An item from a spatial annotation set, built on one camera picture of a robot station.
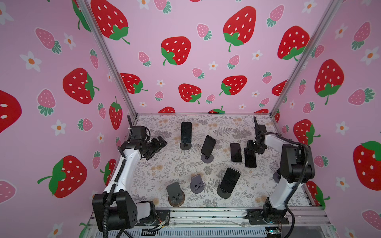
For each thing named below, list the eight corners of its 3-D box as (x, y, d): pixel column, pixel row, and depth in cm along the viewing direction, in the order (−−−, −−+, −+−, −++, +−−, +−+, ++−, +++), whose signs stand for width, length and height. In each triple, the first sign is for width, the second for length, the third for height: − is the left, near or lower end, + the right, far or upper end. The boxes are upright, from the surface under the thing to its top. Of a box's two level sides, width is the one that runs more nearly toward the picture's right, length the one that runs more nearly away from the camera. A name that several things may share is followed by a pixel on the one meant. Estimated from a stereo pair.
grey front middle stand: (193, 195, 83) (193, 190, 75) (189, 185, 87) (188, 178, 79) (203, 191, 85) (204, 185, 76) (198, 180, 88) (199, 173, 80)
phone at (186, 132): (181, 147, 103) (180, 136, 93) (182, 133, 111) (181, 122, 101) (191, 147, 103) (190, 136, 93) (191, 133, 111) (191, 122, 101)
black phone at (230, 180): (218, 190, 85) (222, 178, 71) (223, 179, 89) (228, 166, 75) (229, 196, 83) (236, 185, 69) (233, 184, 87) (240, 172, 73)
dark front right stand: (215, 192, 84) (215, 189, 80) (218, 187, 86) (219, 184, 82) (226, 201, 81) (228, 198, 77) (229, 195, 83) (231, 193, 79)
